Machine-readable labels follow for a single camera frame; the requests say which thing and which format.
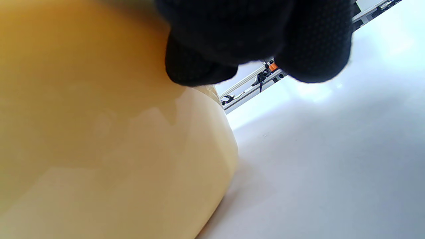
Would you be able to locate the yellow plastic basin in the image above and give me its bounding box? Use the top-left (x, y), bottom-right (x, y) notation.
top-left (0, 0), bottom-right (239, 239)

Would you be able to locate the white desk with metal legs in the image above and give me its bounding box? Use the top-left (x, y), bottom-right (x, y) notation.
top-left (221, 70), bottom-right (288, 114)

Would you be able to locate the person's right hand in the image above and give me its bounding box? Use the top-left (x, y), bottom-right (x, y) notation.
top-left (154, 0), bottom-right (354, 87)

